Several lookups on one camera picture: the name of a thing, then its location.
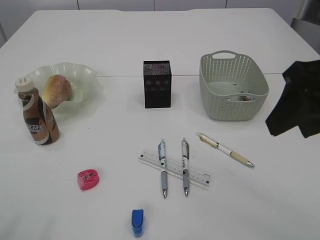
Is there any clear plastic ruler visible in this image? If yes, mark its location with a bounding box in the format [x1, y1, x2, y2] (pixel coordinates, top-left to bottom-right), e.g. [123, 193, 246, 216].
[138, 149, 213, 188]

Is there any black mesh pen holder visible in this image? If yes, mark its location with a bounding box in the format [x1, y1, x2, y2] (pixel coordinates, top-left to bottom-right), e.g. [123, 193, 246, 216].
[143, 60, 172, 109]

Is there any golden bread roll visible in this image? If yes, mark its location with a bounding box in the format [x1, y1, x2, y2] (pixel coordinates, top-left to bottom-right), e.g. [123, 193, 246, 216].
[42, 74, 72, 109]

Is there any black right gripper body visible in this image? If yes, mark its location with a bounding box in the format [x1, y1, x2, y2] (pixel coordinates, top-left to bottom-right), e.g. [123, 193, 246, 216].
[265, 60, 320, 138]

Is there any pale green plastic basket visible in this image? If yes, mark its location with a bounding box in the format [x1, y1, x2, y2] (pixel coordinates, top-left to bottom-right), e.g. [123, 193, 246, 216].
[199, 50, 269, 121]

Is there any white beige click pen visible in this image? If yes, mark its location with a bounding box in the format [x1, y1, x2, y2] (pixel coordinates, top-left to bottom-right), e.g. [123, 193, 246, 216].
[196, 132, 255, 169]

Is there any paper ball pink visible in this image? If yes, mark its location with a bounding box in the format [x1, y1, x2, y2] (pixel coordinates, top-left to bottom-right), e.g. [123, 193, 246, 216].
[239, 95, 254, 102]

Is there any grey white click pen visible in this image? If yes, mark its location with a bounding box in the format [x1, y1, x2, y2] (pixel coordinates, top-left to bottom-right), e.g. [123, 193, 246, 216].
[181, 137, 190, 197]

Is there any blue correction tape dispenser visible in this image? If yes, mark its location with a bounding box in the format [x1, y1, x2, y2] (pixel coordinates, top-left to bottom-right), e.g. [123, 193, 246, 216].
[131, 209, 144, 238]

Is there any pink pencil sharpener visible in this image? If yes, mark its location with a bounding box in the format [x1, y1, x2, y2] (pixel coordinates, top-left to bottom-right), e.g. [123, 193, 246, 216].
[77, 169, 100, 191]

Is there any pale green wavy glass plate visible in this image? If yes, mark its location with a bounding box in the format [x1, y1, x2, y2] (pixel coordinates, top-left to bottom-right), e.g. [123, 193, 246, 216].
[27, 62, 105, 115]

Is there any brown coffee bottle white cap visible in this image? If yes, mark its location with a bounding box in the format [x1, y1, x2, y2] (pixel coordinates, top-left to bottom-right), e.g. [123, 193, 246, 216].
[15, 77, 60, 145]

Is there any blue grey click pen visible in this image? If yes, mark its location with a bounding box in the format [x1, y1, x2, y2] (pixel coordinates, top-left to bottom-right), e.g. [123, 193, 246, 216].
[158, 139, 168, 199]

